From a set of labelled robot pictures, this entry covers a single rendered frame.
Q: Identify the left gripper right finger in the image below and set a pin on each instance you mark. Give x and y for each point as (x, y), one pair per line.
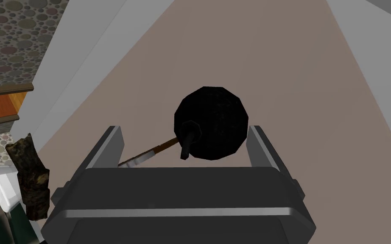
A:
(259, 152)

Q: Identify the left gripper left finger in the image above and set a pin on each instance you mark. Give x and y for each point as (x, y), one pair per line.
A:
(109, 150)

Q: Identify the brown and silver thin rod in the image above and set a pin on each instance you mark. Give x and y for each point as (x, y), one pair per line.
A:
(148, 152)

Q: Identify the black ball door knob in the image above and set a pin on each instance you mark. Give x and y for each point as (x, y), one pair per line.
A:
(216, 122)

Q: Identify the dark brown bark log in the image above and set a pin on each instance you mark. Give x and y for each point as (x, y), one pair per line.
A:
(31, 176)

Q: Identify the white box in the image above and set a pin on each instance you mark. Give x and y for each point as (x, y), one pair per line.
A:
(3, 186)

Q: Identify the dark green box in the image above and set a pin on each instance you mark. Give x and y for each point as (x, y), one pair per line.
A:
(9, 227)

